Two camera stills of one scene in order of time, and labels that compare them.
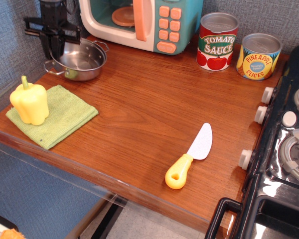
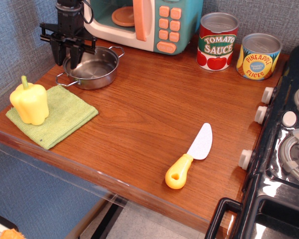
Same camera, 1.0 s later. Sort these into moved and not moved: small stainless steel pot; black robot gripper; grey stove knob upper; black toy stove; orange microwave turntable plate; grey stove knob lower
Moved: small stainless steel pot; black robot gripper
Not moved: orange microwave turntable plate; grey stove knob lower; black toy stove; grey stove knob upper
